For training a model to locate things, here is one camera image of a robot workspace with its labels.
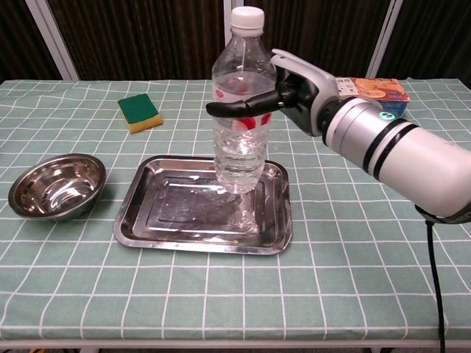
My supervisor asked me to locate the transparent plastic water bottle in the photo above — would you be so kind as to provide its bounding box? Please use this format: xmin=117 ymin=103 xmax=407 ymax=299
xmin=210 ymin=6 xmax=277 ymax=194

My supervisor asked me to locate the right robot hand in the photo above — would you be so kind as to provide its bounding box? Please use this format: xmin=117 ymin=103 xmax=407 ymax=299
xmin=205 ymin=48 xmax=341 ymax=138

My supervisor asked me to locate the stainless steel bowl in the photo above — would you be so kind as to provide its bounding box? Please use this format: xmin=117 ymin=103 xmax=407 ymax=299
xmin=7 ymin=153 xmax=107 ymax=222

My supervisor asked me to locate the rectangular stainless steel tray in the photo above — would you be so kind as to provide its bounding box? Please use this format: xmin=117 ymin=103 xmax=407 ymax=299
xmin=113 ymin=154 xmax=293 ymax=256

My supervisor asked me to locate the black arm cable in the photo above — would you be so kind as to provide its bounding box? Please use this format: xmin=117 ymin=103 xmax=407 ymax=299
xmin=414 ymin=204 xmax=471 ymax=353

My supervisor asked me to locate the green checked tablecloth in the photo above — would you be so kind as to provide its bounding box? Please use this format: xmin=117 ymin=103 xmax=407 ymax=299
xmin=0 ymin=77 xmax=471 ymax=342

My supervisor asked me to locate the green and yellow sponge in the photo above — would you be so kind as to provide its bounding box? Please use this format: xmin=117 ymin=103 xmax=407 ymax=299
xmin=117 ymin=93 xmax=163 ymax=135

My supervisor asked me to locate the orange snack box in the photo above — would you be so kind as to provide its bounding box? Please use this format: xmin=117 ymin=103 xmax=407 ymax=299
xmin=333 ymin=76 xmax=411 ymax=119

